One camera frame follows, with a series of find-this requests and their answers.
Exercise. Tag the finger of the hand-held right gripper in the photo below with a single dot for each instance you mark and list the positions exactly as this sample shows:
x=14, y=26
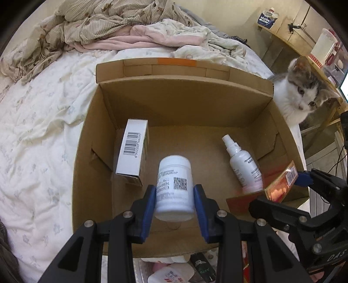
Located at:
x=277, y=211
x=302, y=178

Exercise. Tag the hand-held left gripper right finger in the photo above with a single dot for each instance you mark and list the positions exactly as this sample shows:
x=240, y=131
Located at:
x=201, y=213

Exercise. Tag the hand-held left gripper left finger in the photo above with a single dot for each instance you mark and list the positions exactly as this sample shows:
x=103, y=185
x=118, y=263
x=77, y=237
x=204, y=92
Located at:
x=148, y=213

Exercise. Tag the orange gold carton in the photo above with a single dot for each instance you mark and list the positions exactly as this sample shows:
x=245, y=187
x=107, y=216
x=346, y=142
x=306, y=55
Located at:
x=281, y=182

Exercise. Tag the white plastic jar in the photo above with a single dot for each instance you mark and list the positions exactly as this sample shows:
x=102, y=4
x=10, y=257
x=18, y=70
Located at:
x=174, y=197

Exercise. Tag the brown cardboard box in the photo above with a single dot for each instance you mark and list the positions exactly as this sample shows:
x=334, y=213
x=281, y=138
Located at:
x=190, y=141

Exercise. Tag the black tube green print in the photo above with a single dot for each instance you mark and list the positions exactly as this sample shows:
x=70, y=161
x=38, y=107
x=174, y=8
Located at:
x=202, y=268

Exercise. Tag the white spray bottle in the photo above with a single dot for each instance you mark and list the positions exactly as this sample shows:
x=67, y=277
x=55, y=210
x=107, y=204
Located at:
x=243, y=166

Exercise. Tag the red packet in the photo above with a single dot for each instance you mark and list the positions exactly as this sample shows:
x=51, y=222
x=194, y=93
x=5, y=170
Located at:
x=248, y=261

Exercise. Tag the white barcode carton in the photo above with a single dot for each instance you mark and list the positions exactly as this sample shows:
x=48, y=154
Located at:
x=133, y=152

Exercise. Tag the white bottle red stripes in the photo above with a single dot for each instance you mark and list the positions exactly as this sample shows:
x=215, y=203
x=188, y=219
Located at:
x=174, y=274

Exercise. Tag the white grey kitten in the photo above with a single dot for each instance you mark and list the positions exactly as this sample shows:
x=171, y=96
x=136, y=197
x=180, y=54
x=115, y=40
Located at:
x=288, y=100

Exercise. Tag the white floral quilt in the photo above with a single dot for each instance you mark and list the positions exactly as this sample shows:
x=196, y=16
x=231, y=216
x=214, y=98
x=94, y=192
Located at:
x=40, y=141

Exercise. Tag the white canister red band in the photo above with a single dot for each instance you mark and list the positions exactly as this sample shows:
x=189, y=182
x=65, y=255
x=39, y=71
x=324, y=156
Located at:
x=322, y=49

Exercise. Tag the wooden shelf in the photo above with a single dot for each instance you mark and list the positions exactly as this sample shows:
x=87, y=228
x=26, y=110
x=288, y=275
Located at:
x=295, y=40

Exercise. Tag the person's dark grey clothing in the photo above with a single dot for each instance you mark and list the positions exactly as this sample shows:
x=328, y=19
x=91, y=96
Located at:
x=6, y=258

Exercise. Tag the cream patterned blanket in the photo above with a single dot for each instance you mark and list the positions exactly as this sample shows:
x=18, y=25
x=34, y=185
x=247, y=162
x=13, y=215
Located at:
x=217, y=43

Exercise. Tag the blue white bag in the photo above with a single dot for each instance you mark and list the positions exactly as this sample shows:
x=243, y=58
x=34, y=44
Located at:
x=267, y=17

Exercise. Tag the pink cloth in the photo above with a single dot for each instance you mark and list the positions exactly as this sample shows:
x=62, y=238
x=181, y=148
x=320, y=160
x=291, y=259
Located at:
x=163, y=38

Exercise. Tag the beige striped blanket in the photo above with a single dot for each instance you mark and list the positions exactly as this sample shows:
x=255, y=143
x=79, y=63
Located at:
x=89, y=24

